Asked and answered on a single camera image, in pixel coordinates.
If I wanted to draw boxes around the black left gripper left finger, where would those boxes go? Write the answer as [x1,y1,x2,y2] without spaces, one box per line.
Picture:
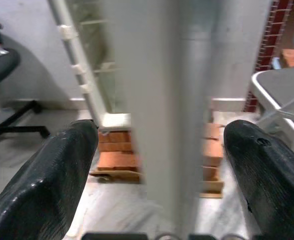
[0,119,99,240]

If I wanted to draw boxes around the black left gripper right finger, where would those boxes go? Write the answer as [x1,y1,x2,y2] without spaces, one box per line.
[222,119,294,240]

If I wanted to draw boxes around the grey fridge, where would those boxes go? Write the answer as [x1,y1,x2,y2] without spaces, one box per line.
[48,0,271,131]

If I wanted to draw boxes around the orange brick stack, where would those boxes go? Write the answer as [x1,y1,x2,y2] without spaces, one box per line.
[201,122,225,182]
[96,129,142,174]

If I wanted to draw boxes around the white plastic chair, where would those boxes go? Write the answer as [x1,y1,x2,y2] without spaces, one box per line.
[246,65,294,156]

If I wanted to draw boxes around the black office chair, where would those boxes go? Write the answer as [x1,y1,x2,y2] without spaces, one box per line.
[0,16,52,181]

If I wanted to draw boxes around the terracotta pot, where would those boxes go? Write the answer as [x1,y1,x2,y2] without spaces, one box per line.
[280,48,294,68]

